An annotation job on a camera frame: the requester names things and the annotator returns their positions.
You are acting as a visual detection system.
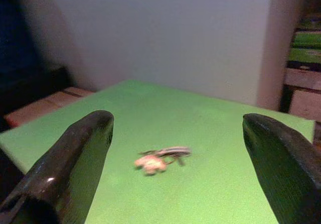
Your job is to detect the dark shelf rack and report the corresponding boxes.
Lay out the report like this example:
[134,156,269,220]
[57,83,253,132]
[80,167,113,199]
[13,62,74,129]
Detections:
[279,0,321,122]

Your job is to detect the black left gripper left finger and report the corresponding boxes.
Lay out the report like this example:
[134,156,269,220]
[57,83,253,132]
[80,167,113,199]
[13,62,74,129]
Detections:
[0,110,115,224]

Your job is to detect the green table cover sheet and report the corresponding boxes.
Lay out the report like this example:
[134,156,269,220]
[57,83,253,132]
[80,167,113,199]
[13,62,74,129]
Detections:
[0,79,315,224]

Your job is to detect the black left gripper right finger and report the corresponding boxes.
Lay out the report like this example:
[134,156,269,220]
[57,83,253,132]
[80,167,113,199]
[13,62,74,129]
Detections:
[242,113,321,224]

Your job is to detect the black furniture piece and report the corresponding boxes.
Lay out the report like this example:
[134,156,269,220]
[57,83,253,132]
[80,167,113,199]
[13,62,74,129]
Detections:
[0,65,73,132]

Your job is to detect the brown cardboard box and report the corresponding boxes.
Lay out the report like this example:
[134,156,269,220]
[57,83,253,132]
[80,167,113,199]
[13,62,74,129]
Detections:
[5,86,95,129]

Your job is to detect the keys with white plush keychain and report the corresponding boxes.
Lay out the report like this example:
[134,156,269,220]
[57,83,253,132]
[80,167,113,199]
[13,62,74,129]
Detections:
[134,146,193,176]

